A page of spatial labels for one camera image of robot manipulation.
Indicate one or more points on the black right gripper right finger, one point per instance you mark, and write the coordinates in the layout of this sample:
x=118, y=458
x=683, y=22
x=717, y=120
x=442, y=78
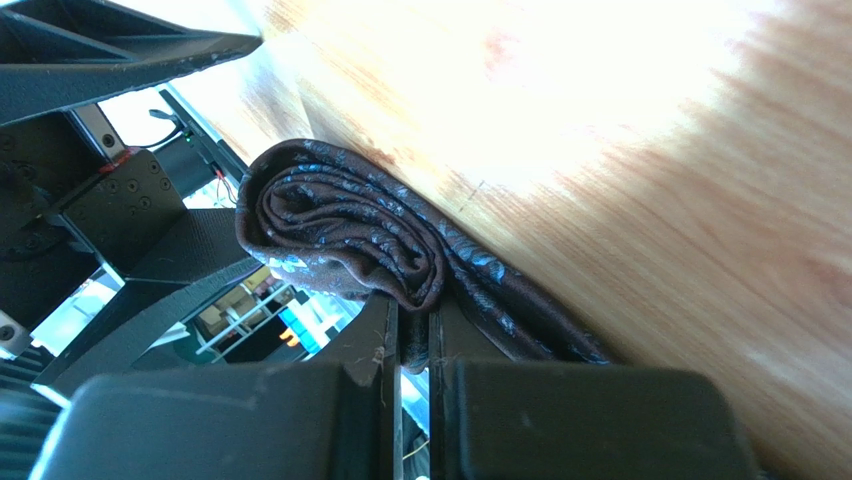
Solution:
x=492, y=418

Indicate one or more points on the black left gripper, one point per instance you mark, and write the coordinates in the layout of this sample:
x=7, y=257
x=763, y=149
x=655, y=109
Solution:
x=74, y=197

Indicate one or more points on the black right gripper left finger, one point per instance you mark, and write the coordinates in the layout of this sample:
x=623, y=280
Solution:
x=334, y=416

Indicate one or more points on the dark floral necktie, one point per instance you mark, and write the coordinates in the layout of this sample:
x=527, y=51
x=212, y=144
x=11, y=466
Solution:
x=326, y=219

